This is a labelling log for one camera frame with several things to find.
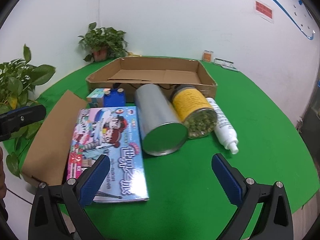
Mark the blue plastic toy with wheels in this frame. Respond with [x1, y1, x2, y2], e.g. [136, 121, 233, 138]
[104, 88, 125, 108]

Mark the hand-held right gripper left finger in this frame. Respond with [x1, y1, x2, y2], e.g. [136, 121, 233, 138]
[29, 154, 111, 240]

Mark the yellow label jar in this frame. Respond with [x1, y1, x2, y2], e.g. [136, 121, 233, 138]
[171, 85, 217, 140]

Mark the blue wall decal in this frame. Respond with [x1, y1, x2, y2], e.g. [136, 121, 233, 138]
[217, 0, 317, 40]

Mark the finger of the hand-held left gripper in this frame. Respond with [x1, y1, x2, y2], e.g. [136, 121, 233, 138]
[0, 104, 47, 142]

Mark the potted pothos plant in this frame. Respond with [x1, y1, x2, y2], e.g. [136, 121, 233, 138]
[78, 22, 129, 62]

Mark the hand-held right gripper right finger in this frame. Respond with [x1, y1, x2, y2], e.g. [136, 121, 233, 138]
[211, 153, 294, 240]

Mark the green tablecloth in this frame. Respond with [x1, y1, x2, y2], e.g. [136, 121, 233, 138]
[2, 55, 317, 228]

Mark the silver tin can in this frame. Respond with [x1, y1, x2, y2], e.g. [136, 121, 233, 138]
[134, 84, 188, 157]

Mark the large leaf green plant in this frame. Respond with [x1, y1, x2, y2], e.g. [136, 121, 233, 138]
[0, 44, 56, 179]

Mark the white spray bottle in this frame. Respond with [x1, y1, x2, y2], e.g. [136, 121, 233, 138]
[205, 97, 239, 155]

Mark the pastel puzzle cube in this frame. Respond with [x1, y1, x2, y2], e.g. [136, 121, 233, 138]
[86, 88, 112, 108]

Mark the small white green box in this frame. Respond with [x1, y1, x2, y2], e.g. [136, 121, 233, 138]
[214, 58, 235, 67]

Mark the black cable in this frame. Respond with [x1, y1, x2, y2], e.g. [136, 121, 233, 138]
[5, 187, 33, 203]

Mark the colourful cartoon puzzle box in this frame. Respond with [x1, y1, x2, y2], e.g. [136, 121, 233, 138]
[66, 106, 150, 203]

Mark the red wall sign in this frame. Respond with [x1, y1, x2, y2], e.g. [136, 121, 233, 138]
[254, 0, 275, 23]

